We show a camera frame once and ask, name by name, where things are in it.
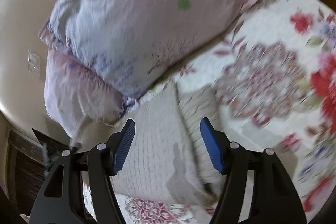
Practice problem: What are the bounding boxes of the pink pillow with green spot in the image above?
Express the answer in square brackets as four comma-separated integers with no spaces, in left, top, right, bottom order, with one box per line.
[39,0,258,97]

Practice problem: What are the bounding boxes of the floral quilted bedspread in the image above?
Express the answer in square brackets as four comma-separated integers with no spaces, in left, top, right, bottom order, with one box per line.
[112,0,335,223]

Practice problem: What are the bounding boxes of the pink pillow with blue print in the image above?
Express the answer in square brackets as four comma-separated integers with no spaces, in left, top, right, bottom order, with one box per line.
[45,48,138,138]

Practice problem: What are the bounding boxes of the white wall switch plate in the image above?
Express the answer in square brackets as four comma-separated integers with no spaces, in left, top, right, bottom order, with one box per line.
[28,51,41,76]

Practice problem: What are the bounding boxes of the dark wooden bedside furniture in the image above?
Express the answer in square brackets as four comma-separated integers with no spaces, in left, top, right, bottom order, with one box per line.
[6,127,68,216]

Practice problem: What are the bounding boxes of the cream knitted small garment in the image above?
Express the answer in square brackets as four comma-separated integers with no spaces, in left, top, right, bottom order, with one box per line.
[76,82,232,208]

